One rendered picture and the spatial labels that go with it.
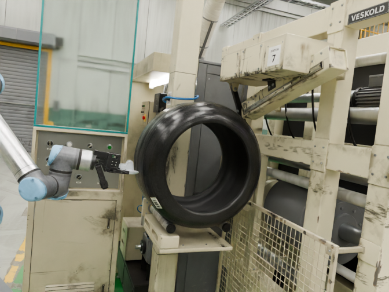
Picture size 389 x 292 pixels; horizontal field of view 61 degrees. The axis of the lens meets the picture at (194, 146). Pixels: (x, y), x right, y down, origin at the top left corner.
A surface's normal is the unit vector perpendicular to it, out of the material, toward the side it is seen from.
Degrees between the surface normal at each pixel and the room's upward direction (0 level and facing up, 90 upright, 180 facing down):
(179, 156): 90
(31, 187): 90
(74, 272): 89
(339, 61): 72
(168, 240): 90
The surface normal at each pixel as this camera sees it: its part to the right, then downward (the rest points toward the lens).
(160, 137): -0.35, -0.31
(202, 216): 0.32, 0.29
